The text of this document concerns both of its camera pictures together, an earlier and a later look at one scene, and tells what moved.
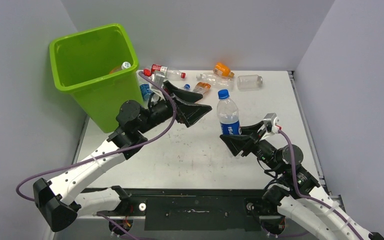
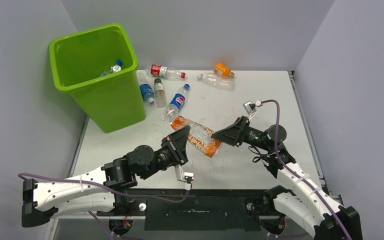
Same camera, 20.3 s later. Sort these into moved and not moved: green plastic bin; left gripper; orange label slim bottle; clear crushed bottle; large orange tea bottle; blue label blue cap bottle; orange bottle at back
Moved: orange label slim bottle; left gripper; large orange tea bottle; blue label blue cap bottle
Not moved: orange bottle at back; clear crushed bottle; green plastic bin
